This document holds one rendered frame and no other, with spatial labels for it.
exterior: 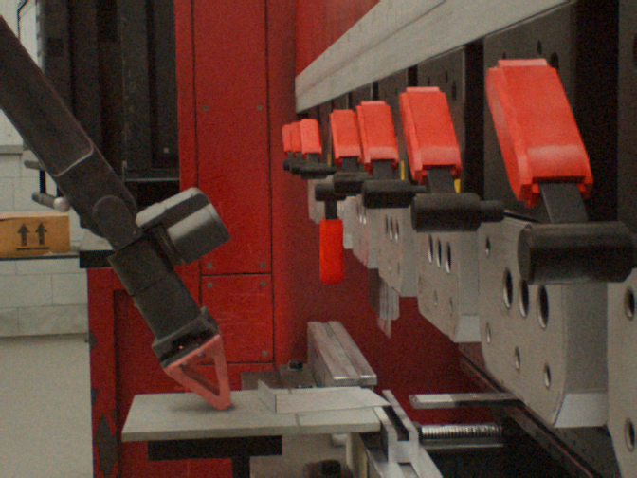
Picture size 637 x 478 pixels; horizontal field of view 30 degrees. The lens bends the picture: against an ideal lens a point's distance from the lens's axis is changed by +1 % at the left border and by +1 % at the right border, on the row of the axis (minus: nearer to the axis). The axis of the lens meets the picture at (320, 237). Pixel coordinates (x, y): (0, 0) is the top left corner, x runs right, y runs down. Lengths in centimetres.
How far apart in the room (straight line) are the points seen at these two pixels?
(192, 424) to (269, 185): 96
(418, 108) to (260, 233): 157
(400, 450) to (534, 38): 75
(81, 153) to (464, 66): 67
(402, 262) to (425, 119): 28
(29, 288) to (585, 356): 778
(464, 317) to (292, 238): 150
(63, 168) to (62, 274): 693
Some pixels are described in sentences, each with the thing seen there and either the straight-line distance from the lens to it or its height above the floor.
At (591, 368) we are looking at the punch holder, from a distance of 47.
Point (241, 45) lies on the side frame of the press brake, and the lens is 215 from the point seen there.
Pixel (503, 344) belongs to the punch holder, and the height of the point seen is 119.
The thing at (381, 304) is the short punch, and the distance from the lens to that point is 126.
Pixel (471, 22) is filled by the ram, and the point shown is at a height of 135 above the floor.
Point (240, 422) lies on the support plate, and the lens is 125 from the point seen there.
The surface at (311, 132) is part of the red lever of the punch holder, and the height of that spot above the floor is 130.
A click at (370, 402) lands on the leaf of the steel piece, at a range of 132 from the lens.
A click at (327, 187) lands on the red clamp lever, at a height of 125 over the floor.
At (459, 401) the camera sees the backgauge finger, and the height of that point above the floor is 100.
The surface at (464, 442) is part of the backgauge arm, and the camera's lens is 181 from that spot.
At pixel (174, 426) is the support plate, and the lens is 125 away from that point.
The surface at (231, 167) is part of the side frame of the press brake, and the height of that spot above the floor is 125.
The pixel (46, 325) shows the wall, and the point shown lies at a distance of 822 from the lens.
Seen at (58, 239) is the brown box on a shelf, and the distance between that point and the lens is 335.
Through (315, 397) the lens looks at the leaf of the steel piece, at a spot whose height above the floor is 100.
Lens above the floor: 129
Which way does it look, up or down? 5 degrees down
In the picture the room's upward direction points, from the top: 1 degrees counter-clockwise
